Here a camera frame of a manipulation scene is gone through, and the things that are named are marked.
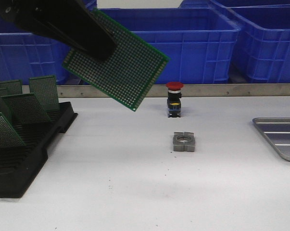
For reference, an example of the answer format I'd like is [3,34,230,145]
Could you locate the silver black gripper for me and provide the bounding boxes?
[0,0,117,61]

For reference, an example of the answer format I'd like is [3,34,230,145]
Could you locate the black slotted board rack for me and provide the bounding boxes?
[0,102,77,198]

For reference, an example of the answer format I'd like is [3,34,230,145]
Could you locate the silver metal tray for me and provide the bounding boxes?
[252,117,290,162]

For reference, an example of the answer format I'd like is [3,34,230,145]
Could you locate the blue crate rear left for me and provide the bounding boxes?
[82,0,97,11]

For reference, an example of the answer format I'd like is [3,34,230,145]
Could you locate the blue plastic crate left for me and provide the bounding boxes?
[0,17,72,85]

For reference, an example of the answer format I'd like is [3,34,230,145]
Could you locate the blue plastic crate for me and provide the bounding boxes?
[228,7,290,83]
[72,8,241,85]
[0,17,72,85]

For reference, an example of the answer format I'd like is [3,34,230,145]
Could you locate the blue crate rear right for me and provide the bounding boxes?
[179,0,290,9]

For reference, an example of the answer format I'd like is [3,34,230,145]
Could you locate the blue plastic crate centre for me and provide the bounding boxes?
[72,8,241,85]

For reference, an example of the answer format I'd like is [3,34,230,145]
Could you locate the red emergency stop button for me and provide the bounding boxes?
[166,82,184,117]

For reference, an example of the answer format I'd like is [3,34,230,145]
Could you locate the grey metal clamp block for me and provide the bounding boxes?
[173,132,196,152]

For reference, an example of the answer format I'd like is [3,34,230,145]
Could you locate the blue plastic crate right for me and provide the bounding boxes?
[228,7,290,83]

